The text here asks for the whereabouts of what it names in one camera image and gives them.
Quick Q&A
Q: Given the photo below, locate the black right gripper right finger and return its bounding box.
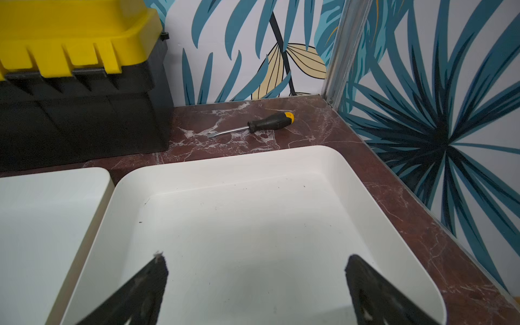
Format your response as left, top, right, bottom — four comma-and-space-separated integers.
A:
345, 255, 437, 325

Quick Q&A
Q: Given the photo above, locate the yellow black toolbox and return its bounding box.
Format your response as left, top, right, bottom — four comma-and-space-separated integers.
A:
1, 1, 173, 171

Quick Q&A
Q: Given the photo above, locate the white storage tray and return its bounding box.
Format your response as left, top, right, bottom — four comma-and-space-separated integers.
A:
1, 167, 115, 324
63, 146, 447, 324

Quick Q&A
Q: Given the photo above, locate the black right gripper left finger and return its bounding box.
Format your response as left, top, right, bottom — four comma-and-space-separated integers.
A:
79, 253, 169, 325

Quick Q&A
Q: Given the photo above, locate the white right storage tray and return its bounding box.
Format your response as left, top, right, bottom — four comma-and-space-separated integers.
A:
63, 146, 447, 324

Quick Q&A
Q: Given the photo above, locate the black yellow screwdriver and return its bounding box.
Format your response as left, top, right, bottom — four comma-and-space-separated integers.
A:
208, 112, 295, 138

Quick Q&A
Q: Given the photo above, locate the white middle storage tray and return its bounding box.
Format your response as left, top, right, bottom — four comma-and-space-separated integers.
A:
1, 167, 115, 324

